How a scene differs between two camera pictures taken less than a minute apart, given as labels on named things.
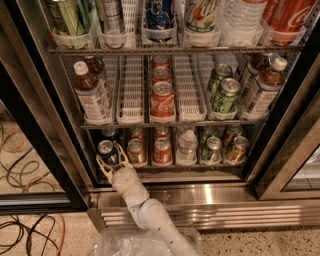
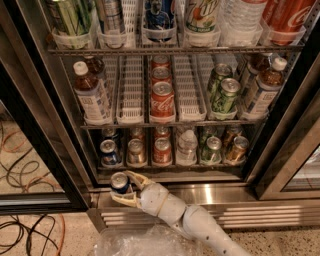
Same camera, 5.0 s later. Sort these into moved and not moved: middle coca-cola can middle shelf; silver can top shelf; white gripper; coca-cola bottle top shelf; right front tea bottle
Moved: white gripper
Not moved: coca-cola bottle top shelf; right front tea bottle; silver can top shelf; middle coca-cola can middle shelf
